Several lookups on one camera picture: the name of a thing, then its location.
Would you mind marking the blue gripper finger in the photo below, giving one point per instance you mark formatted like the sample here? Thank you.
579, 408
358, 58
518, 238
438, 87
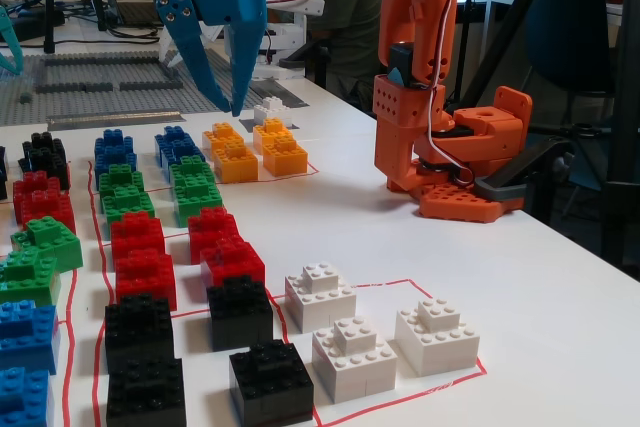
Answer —
182, 22
242, 57

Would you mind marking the white lego block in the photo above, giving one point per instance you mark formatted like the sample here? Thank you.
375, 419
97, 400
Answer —
435, 342
352, 362
320, 297
270, 109

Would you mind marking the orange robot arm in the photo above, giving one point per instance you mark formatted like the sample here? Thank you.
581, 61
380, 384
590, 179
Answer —
417, 7

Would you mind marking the grey tape square marker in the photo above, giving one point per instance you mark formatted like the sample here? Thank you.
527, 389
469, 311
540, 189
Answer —
247, 123

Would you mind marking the orange-yellow lego block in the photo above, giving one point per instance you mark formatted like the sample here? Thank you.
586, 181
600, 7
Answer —
272, 129
285, 159
236, 167
222, 134

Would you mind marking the blue lego block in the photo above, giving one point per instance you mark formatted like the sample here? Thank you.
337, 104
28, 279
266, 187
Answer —
116, 159
27, 334
172, 135
22, 399
114, 138
181, 153

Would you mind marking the green lego block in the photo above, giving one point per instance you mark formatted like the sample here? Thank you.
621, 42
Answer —
120, 177
197, 199
50, 244
127, 204
27, 279
187, 169

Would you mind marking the red lego block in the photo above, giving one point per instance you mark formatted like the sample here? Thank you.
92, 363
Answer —
50, 209
232, 262
145, 279
215, 224
137, 234
30, 184

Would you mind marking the black lego block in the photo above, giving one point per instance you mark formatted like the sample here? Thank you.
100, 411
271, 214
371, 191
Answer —
137, 329
240, 314
2, 159
52, 167
270, 387
2, 187
42, 142
145, 397

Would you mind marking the black chair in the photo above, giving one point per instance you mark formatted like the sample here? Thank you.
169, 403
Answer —
315, 54

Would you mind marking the person in green shirt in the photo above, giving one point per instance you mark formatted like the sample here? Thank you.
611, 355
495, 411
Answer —
345, 7

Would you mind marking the grey lego baseplate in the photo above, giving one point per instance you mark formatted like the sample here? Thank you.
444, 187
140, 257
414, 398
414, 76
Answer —
100, 102

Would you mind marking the black box device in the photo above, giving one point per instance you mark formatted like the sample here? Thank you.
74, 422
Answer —
37, 22

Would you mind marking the teal robot gripper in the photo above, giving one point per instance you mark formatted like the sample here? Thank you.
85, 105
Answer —
12, 42

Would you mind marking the small dark grey brick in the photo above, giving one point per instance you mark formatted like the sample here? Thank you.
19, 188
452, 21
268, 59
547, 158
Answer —
25, 96

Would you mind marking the thin black pole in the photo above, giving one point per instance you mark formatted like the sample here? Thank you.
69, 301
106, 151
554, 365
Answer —
467, 22

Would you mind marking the black table clamp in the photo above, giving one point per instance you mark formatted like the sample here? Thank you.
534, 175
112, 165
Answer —
510, 182

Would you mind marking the dark blue chair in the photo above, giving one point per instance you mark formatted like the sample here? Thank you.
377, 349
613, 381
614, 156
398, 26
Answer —
565, 47

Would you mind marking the grey duct tape strip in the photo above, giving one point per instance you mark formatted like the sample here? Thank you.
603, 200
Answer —
110, 120
272, 88

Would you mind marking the long grey brick wall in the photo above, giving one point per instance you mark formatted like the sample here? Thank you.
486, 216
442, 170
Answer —
145, 85
100, 61

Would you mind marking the short grey brick wall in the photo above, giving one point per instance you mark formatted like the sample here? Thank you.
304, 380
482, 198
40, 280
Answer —
99, 87

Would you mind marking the black camera tripod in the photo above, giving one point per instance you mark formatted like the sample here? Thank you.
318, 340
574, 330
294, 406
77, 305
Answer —
627, 97

